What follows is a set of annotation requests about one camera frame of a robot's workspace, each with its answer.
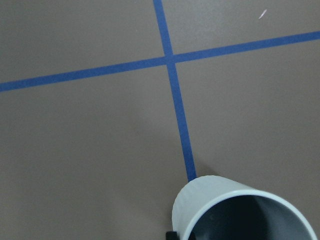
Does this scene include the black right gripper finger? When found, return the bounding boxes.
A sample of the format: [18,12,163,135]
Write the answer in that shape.
[165,231,177,240]

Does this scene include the white mug grey inside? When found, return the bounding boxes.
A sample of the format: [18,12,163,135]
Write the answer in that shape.
[171,175,317,240]

